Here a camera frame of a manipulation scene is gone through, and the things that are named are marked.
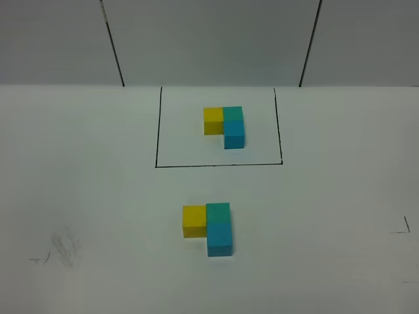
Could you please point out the blue template block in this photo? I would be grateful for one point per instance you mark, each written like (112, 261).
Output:
(234, 134)

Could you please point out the yellow template block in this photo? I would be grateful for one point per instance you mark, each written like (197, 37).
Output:
(213, 121)

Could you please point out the green template block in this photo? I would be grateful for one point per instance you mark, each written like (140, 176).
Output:
(233, 113)

